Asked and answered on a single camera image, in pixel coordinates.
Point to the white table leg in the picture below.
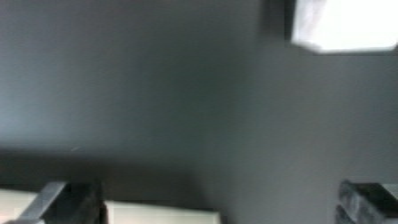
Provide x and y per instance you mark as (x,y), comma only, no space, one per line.
(345,26)

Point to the white square table top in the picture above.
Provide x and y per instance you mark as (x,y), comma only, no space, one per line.
(126,213)

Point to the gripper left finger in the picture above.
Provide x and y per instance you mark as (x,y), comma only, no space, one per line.
(67,204)

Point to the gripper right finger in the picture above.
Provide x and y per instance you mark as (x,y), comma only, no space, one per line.
(368,203)

